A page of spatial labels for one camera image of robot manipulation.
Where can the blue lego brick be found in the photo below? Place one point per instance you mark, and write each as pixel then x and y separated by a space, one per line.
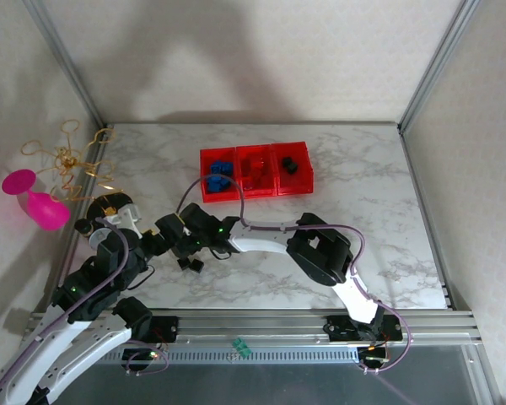
pixel 227 169
pixel 213 185
pixel 215 168
pixel 224 182

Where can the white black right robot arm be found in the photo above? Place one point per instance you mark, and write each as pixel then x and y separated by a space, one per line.
pixel 257 242

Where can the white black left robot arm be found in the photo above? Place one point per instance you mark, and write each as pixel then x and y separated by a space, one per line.
pixel 88 346

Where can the grey round disc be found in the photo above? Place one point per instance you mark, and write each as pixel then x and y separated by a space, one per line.
pixel 96 237

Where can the small black cap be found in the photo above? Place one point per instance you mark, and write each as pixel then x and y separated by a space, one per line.
pixel 83 227

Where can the black round base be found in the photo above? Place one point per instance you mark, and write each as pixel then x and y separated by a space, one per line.
pixel 97 208

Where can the pink plastic goblet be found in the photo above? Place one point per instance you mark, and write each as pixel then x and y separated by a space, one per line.
pixel 46 211

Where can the green connector block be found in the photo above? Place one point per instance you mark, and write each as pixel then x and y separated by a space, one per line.
pixel 241 347

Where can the grey metal panel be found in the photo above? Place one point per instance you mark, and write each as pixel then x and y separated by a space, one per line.
pixel 278 384

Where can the aluminium side rail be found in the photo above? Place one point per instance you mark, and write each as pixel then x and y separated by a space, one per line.
pixel 427 219
pixel 69 257

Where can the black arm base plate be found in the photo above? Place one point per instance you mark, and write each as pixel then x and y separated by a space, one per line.
pixel 166 329
pixel 337 327

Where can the wide aluminium mounting rail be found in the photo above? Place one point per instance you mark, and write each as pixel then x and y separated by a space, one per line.
pixel 257 327

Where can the short aluminium frame post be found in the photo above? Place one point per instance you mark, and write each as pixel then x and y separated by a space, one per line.
pixel 487 375

